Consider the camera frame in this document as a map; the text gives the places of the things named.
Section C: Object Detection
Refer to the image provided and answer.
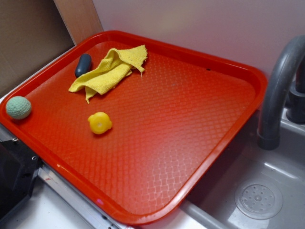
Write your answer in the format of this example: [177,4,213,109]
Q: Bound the dark grey plastic pickle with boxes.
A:
[74,53,92,78]

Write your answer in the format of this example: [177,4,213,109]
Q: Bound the red plastic tray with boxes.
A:
[0,31,267,226]

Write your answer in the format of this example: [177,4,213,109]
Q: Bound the yellow plastic lemon toy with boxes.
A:
[88,112,112,135]

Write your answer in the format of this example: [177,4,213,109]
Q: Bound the yellow cloth rag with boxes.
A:
[68,45,148,103]

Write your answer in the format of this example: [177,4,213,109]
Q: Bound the grey curved faucet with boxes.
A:
[257,35,305,150]

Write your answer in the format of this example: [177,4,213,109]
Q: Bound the grey plastic sink basin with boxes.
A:
[181,114,305,229]

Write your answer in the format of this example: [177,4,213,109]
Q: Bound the light green dimpled ball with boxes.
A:
[6,96,31,120]

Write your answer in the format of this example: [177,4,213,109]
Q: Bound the brown cardboard panel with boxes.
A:
[0,0,74,96]

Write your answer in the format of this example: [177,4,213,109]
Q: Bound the black metal bracket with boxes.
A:
[0,138,41,224]

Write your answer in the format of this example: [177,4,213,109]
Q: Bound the dark grey faucet handle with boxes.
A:
[286,59,305,124]

